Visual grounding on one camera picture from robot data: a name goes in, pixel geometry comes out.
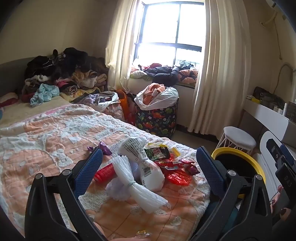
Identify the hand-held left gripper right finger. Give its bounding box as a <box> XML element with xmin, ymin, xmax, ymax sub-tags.
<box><xmin>196</xmin><ymin>146</ymin><xmax>274</xmax><ymax>241</ymax></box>

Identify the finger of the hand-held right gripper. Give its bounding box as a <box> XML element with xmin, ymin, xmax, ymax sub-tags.
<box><xmin>266</xmin><ymin>138</ymin><xmax>282</xmax><ymax>163</ymax></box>
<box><xmin>280</xmin><ymin>144</ymin><xmax>296</xmax><ymax>163</ymax></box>

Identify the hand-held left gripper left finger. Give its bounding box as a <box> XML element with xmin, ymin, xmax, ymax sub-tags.
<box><xmin>24</xmin><ymin>147</ymin><xmax>108</xmax><ymax>241</ymax></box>

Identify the purple snack packet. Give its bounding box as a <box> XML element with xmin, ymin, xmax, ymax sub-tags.
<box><xmin>181</xmin><ymin>159</ymin><xmax>200</xmax><ymax>176</ymax></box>

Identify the red plastic wrapper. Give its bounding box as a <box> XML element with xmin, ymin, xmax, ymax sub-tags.
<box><xmin>166</xmin><ymin>170</ymin><xmax>192</xmax><ymax>186</ymax></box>

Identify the yellow rimmed black bin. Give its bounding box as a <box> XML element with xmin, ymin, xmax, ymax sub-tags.
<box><xmin>211</xmin><ymin>147</ymin><xmax>266</xmax><ymax>200</ymax></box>

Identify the white foam net bundle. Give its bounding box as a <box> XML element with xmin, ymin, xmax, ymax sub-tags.
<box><xmin>105</xmin><ymin>155</ymin><xmax>171</xmax><ymax>214</ymax></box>

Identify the yellow white wrapper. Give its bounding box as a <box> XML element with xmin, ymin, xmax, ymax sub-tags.
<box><xmin>144</xmin><ymin>141</ymin><xmax>170</xmax><ymax>149</ymax></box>

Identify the white printed plastic bag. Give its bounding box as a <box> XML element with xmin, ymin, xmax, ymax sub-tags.
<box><xmin>117</xmin><ymin>137</ymin><xmax>166</xmax><ymax>192</ymax></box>

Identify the person's right hand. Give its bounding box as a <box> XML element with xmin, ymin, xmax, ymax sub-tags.
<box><xmin>270</xmin><ymin>185</ymin><xmax>292</xmax><ymax>221</ymax></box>

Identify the red plastic bottle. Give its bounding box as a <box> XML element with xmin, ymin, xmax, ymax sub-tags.
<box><xmin>94</xmin><ymin>163</ymin><xmax>116</xmax><ymax>183</ymax></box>

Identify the shiny purple wrapper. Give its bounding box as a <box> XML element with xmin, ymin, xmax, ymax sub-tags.
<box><xmin>87</xmin><ymin>141</ymin><xmax>112</xmax><ymax>156</ymax></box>

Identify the white desk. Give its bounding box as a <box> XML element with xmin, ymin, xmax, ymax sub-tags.
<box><xmin>244</xmin><ymin>98</ymin><xmax>296</xmax><ymax>149</ymax></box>

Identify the red snack packet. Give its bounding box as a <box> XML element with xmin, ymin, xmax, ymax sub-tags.
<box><xmin>157</xmin><ymin>160</ymin><xmax>185</xmax><ymax>171</ymax></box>

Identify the orange white printed blanket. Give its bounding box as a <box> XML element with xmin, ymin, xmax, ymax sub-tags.
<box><xmin>0</xmin><ymin>104</ymin><xmax>211</xmax><ymax>240</ymax></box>

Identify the dark bag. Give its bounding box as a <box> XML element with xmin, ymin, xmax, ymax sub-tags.
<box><xmin>252</xmin><ymin>87</ymin><xmax>285</xmax><ymax>109</ymax></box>

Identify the dark snack packet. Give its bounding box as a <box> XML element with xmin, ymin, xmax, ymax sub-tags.
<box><xmin>144</xmin><ymin>146</ymin><xmax>171</xmax><ymax>162</ymax></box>

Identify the pink floral bag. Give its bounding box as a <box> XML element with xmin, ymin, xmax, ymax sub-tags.
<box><xmin>103</xmin><ymin>102</ymin><xmax>125</xmax><ymax>122</ymax></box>

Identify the dinosaur print laundry bag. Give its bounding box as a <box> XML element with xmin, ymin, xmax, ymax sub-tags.
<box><xmin>135</xmin><ymin>97</ymin><xmax>179</xmax><ymax>139</ymax></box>

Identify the white grey garment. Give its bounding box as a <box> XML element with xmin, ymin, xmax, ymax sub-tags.
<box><xmin>92</xmin><ymin>91</ymin><xmax>119</xmax><ymax>113</ymax></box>

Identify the orange bag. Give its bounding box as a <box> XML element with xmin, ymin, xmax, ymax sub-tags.
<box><xmin>116</xmin><ymin>89</ymin><xmax>130</xmax><ymax>121</ymax></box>

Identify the beige bed sheet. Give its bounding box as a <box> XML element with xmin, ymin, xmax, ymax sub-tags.
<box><xmin>0</xmin><ymin>95</ymin><xmax>70</xmax><ymax>128</ymax></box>

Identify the light blue cloth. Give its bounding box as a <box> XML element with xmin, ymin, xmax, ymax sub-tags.
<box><xmin>30</xmin><ymin>83</ymin><xmax>60</xmax><ymax>107</ymax></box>

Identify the orange black patterned blanket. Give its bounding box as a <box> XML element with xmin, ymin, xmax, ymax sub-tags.
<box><xmin>178</xmin><ymin>68</ymin><xmax>199</xmax><ymax>84</ymax></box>

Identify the cream curtain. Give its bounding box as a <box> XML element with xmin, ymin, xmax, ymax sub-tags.
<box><xmin>187</xmin><ymin>0</ymin><xmax>249</xmax><ymax>141</ymax></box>
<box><xmin>105</xmin><ymin>0</ymin><xmax>145</xmax><ymax>93</ymax></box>

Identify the orange towel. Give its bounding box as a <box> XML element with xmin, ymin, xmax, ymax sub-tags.
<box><xmin>142</xmin><ymin>83</ymin><xmax>166</xmax><ymax>106</ymax></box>

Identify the dark jacket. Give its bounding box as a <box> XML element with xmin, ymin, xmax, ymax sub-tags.
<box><xmin>146</xmin><ymin>66</ymin><xmax>179</xmax><ymax>87</ymax></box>

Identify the pink cloth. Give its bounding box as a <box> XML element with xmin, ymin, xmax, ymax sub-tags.
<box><xmin>0</xmin><ymin>93</ymin><xmax>19</xmax><ymax>107</ymax></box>

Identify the pile of clothes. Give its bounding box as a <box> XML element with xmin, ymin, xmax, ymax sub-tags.
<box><xmin>22</xmin><ymin>47</ymin><xmax>109</xmax><ymax>104</ymax></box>

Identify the grey bed headboard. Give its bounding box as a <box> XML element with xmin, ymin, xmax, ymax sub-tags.
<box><xmin>0</xmin><ymin>57</ymin><xmax>35</xmax><ymax>98</ymax></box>

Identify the dark framed window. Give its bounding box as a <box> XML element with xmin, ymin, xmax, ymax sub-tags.
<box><xmin>134</xmin><ymin>0</ymin><xmax>208</xmax><ymax>68</ymax></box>

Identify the white wire stool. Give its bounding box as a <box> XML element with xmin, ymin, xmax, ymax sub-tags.
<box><xmin>216</xmin><ymin>126</ymin><xmax>257</xmax><ymax>156</ymax></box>

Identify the white air conditioner hose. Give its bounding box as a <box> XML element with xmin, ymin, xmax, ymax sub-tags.
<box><xmin>260</xmin><ymin>10</ymin><xmax>278</xmax><ymax>26</ymax></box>

